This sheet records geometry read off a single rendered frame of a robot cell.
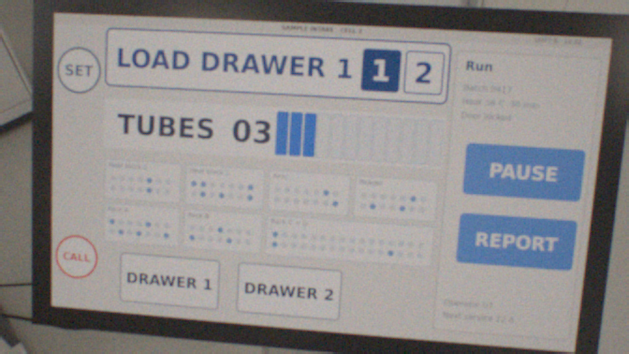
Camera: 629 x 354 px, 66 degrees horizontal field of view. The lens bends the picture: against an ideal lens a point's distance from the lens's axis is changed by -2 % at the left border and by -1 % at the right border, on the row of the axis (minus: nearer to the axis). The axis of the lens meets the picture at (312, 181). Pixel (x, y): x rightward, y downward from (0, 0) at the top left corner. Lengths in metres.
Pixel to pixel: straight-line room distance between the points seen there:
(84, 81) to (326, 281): 0.28
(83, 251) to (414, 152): 0.31
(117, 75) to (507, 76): 0.34
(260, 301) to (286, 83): 0.19
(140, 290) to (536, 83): 0.39
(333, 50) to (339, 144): 0.08
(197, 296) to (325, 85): 0.22
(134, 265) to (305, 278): 0.16
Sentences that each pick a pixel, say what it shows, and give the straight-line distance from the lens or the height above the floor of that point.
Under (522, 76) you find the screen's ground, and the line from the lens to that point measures 0.45.
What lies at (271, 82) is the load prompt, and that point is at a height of 1.14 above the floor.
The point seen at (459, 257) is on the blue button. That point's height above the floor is 1.04.
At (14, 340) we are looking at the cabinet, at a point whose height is 0.23.
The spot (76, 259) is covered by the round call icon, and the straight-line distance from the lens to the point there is 0.50.
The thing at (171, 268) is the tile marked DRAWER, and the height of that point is 1.01.
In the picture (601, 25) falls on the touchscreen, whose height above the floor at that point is 1.19.
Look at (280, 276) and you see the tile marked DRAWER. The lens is 0.44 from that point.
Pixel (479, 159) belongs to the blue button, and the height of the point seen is 1.10.
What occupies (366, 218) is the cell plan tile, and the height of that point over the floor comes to 1.06.
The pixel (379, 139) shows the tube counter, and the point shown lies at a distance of 0.42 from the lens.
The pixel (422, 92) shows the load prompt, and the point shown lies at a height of 1.14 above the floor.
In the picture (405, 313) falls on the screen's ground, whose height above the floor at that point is 1.00.
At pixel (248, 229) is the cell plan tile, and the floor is 1.04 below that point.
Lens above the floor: 1.38
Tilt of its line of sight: 46 degrees down
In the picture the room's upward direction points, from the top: straight up
